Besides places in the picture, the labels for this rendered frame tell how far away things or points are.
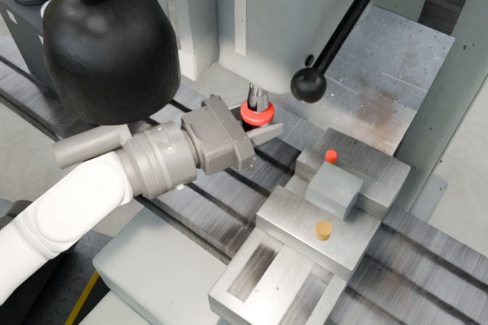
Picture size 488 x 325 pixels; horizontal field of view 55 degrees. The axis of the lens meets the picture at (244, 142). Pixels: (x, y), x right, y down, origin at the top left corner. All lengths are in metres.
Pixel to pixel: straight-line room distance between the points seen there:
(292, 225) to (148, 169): 0.21
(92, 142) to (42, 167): 1.57
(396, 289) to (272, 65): 0.45
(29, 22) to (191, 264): 0.49
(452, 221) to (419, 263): 1.25
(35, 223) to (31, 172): 1.60
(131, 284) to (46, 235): 0.29
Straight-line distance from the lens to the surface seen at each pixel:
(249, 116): 0.64
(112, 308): 0.97
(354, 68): 0.95
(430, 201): 1.81
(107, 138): 0.62
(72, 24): 0.25
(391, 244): 0.80
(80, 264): 1.44
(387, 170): 0.78
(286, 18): 0.39
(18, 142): 2.31
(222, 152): 0.61
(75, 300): 1.40
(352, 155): 0.79
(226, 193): 0.81
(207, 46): 0.44
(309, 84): 0.38
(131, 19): 0.24
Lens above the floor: 1.66
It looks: 53 degrees down
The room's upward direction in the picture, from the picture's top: straight up
